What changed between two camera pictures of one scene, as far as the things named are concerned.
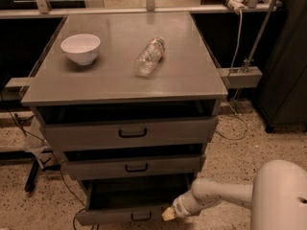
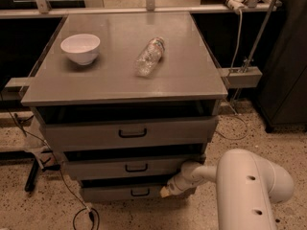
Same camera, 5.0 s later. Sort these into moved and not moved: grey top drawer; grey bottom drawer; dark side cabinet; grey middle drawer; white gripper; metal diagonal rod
Moved: grey bottom drawer; white gripper
Not moved: dark side cabinet; grey top drawer; grey middle drawer; metal diagonal rod
